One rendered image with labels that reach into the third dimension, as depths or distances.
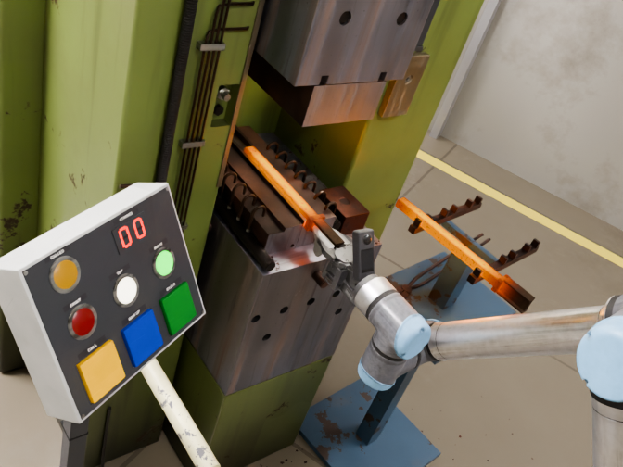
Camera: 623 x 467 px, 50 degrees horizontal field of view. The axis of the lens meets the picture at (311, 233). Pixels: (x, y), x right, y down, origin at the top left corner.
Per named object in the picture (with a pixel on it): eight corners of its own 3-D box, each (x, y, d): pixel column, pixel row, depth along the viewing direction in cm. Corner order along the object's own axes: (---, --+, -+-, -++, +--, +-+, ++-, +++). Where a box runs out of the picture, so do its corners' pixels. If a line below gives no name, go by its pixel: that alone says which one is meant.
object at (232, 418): (294, 444, 229) (333, 355, 201) (196, 490, 206) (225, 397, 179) (215, 330, 259) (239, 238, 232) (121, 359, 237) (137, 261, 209)
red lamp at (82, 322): (99, 334, 107) (102, 315, 105) (70, 342, 105) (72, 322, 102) (92, 320, 109) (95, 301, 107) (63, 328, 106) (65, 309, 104)
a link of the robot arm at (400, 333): (393, 368, 140) (411, 336, 134) (358, 326, 146) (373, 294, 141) (424, 355, 145) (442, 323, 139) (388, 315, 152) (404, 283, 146)
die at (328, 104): (373, 119, 148) (387, 81, 143) (301, 127, 137) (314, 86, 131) (273, 32, 171) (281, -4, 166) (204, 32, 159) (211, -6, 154)
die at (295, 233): (327, 239, 169) (336, 213, 164) (262, 256, 158) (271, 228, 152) (243, 148, 192) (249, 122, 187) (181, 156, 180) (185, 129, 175)
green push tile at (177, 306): (197, 314, 129) (187, 280, 126) (173, 336, 123) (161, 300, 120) (190, 313, 129) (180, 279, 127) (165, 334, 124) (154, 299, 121)
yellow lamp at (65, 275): (82, 287, 104) (84, 267, 102) (52, 295, 101) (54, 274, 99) (75, 274, 106) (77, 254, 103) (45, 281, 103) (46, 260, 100)
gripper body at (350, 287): (318, 273, 156) (349, 309, 149) (329, 246, 151) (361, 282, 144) (343, 267, 160) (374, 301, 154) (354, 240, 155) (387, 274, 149)
